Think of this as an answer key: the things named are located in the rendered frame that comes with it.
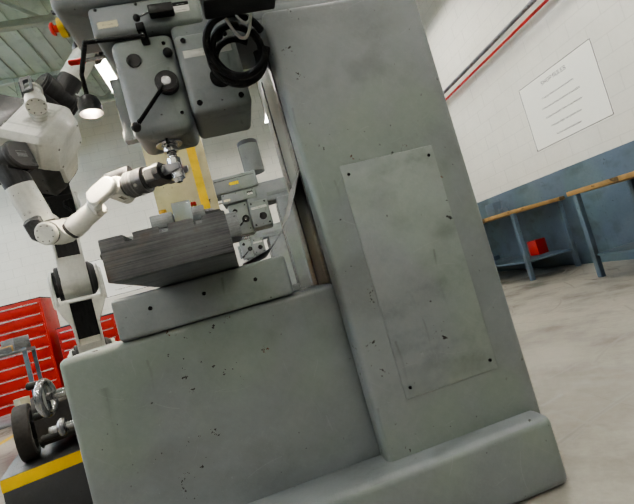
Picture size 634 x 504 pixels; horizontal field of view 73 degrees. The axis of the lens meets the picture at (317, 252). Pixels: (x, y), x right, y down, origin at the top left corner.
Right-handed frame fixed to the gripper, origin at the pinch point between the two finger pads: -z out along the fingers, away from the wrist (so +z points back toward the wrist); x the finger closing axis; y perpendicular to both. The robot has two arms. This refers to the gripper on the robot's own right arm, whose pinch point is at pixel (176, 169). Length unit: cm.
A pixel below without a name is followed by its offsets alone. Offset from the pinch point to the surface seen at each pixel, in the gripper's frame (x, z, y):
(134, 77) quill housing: -10.8, 0.3, -27.7
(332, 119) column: -3, -54, 2
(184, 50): -6.5, -16.0, -32.4
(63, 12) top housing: -17, 14, -51
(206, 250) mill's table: -55, -29, 36
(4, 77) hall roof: 583, 593, -494
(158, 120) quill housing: -9.5, -3.1, -12.9
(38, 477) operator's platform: -8, 71, 86
